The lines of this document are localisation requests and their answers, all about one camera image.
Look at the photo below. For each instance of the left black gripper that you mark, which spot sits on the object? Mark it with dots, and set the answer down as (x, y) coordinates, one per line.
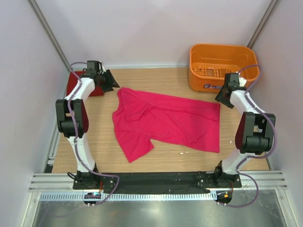
(111, 80)

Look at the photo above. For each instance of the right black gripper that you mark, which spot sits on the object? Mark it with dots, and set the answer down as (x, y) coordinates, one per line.
(219, 98)

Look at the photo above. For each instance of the pink t shirt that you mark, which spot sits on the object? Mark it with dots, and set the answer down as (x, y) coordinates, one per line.
(143, 116)

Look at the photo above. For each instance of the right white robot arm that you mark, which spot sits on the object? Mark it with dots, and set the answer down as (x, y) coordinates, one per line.
(255, 134)

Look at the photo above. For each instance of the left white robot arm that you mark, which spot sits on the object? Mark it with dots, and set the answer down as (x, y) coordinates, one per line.
(73, 122)

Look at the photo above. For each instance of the folded dark red t shirt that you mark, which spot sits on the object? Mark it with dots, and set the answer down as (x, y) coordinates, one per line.
(72, 82)

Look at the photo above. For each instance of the orange plastic basket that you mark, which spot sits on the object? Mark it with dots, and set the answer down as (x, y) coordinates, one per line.
(208, 64)

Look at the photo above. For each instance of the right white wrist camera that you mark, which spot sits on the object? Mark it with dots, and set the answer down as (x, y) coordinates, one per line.
(242, 81)

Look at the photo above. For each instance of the aluminium frame rail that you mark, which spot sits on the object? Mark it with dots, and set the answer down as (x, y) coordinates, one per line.
(62, 183)

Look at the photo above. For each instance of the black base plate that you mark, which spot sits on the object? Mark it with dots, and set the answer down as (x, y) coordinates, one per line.
(156, 183)

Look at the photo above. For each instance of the white slotted cable duct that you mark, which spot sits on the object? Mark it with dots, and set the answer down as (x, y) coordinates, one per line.
(94, 196)

